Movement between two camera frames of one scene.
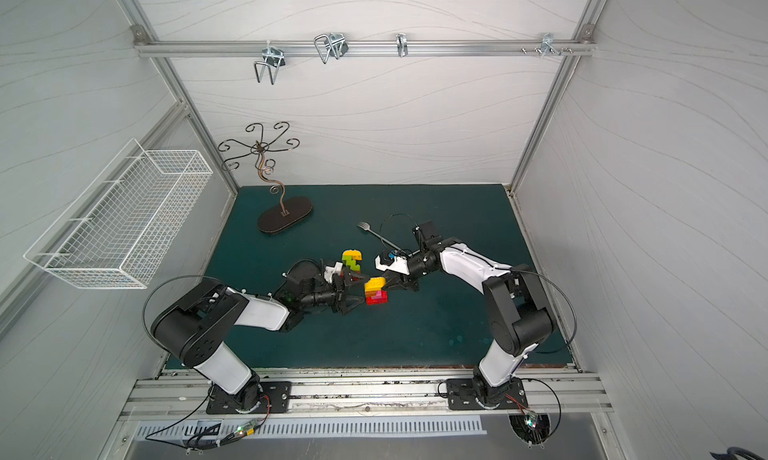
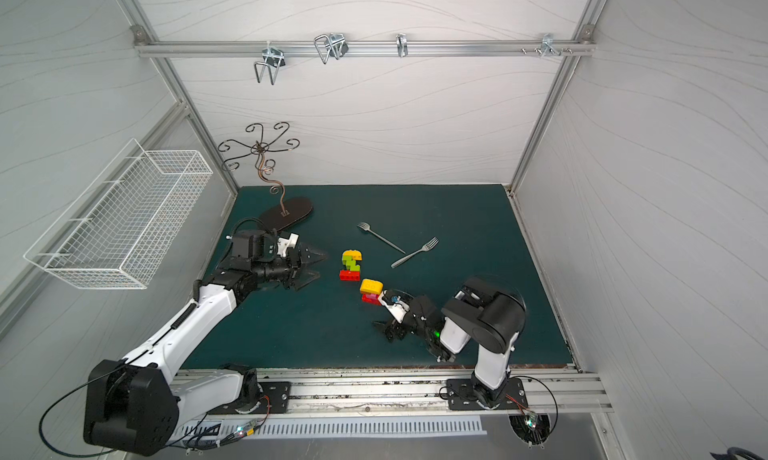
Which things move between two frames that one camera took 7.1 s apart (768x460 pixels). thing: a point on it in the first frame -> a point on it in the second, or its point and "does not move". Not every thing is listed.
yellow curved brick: [355, 254] does not move
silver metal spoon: [367, 227] does not move
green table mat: [440, 323] does not move
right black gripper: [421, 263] -> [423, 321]
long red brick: [372, 301] does not move
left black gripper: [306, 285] -> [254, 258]
